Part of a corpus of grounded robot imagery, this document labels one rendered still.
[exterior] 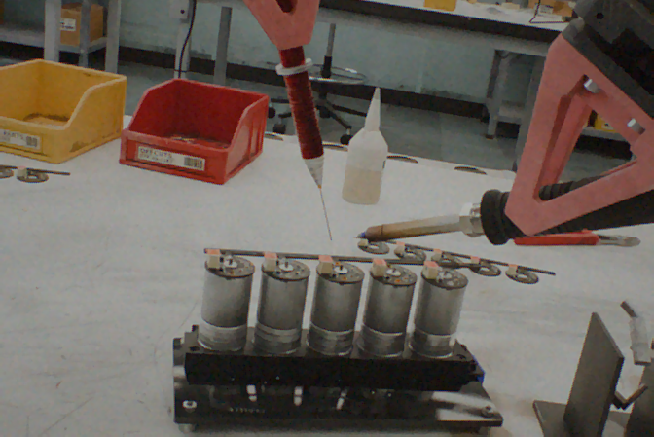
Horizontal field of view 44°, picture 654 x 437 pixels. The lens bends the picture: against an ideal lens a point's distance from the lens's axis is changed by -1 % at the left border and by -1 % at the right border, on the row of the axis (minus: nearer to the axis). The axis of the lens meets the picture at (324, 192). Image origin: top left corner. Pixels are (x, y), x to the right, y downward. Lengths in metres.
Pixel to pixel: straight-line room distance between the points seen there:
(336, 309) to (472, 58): 4.45
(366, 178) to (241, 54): 4.25
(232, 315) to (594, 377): 0.18
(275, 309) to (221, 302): 0.03
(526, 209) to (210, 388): 0.17
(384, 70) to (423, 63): 0.23
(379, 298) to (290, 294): 0.05
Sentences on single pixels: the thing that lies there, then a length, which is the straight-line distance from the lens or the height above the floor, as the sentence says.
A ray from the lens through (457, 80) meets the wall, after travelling 4.85.
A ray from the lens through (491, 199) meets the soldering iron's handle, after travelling 0.35.
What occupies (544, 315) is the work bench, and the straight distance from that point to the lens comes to 0.57.
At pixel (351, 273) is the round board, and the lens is 0.42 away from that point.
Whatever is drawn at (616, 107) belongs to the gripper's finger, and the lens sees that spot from 0.31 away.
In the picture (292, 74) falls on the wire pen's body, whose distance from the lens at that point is 0.36.
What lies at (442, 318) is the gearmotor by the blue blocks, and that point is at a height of 0.79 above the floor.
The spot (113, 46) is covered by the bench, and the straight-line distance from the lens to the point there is 3.58.
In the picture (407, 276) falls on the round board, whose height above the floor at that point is 0.81.
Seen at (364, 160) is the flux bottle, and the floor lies 0.79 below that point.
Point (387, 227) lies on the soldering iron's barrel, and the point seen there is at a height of 0.85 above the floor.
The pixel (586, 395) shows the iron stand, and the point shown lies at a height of 0.78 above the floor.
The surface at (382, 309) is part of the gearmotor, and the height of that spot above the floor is 0.80.
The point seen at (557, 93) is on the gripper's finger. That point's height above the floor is 0.93.
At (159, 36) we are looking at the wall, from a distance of 5.05.
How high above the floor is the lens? 0.98
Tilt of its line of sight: 18 degrees down
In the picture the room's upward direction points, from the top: 8 degrees clockwise
